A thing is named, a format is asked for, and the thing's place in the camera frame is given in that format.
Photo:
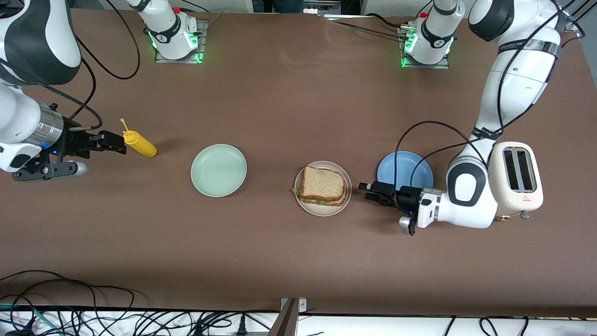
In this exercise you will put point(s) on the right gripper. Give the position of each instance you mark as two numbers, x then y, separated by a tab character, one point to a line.
74	141

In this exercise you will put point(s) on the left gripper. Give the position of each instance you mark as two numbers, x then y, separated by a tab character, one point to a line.
406	197

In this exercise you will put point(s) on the toasted bread slice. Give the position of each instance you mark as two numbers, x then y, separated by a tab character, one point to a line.
322	183
346	196

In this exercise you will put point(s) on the yellow squeeze bottle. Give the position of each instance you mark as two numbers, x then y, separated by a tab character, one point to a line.
142	145

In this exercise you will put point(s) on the green lettuce leaf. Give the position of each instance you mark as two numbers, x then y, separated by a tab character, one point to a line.
321	202

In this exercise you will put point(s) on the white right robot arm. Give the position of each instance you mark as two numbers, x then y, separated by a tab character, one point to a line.
37	42

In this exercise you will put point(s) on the blue plate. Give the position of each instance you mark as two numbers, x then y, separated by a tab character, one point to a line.
406	168

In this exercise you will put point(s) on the beige plate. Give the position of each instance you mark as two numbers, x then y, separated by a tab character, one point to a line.
322	211

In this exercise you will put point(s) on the mint green plate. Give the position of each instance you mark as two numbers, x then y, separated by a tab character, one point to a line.
218	170

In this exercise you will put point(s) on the white toaster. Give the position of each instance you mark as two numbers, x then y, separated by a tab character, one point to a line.
517	196

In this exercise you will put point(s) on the black power plug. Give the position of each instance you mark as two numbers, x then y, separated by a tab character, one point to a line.
241	328

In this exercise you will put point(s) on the grey device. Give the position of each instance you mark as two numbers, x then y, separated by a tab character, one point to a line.
324	8

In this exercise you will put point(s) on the aluminium profile corner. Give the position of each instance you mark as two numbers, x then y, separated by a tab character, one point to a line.
572	23

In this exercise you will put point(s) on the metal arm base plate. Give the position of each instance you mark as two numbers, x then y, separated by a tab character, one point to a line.
424	66
202	32

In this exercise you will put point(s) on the metal table edge bracket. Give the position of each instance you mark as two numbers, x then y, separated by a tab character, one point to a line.
302	305

